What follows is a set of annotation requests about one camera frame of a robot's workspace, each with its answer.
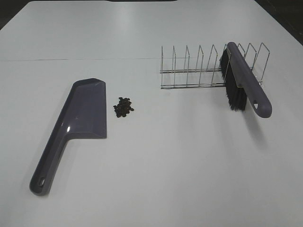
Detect pile of coffee beans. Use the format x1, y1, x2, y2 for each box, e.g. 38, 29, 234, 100
113, 97, 134, 118

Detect purple plastic dustpan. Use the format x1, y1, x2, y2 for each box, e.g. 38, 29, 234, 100
29, 78, 107, 196

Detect purple hand brush black bristles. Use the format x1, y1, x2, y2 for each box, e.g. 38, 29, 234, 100
220, 42, 272, 118

